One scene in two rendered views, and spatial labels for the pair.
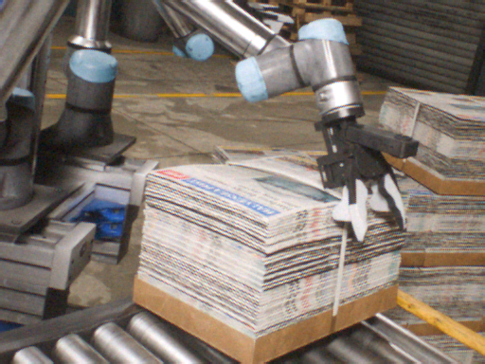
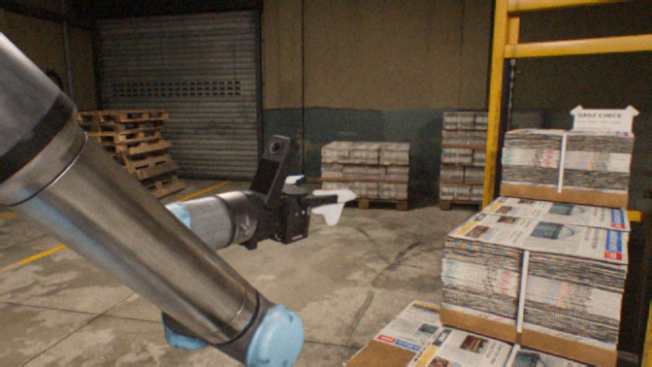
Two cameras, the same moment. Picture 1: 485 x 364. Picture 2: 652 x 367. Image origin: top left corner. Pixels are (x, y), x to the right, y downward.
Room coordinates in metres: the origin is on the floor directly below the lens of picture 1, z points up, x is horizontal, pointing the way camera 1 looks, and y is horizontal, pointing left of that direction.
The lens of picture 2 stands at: (1.54, 0.46, 1.38)
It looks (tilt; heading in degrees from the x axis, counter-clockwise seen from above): 11 degrees down; 334
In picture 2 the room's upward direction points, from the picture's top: straight up
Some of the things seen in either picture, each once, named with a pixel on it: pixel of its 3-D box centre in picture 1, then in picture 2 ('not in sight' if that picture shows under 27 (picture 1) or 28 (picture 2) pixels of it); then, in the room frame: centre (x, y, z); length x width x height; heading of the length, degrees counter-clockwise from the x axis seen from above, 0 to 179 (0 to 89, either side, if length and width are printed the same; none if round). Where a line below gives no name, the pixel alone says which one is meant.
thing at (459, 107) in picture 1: (457, 105); (537, 234); (2.23, -0.48, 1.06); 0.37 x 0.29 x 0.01; 30
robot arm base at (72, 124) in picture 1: (86, 120); not in sight; (1.88, 0.56, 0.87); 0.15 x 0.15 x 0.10
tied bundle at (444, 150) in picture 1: (446, 140); (532, 279); (2.23, -0.48, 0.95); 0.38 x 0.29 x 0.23; 30
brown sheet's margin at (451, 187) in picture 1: (440, 166); (529, 311); (2.23, -0.48, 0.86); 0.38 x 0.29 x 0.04; 30
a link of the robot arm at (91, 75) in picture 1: (92, 78); not in sight; (1.89, 0.57, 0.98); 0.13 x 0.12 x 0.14; 24
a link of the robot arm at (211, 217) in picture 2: not in sight; (184, 232); (2.11, 0.38, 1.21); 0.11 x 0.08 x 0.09; 114
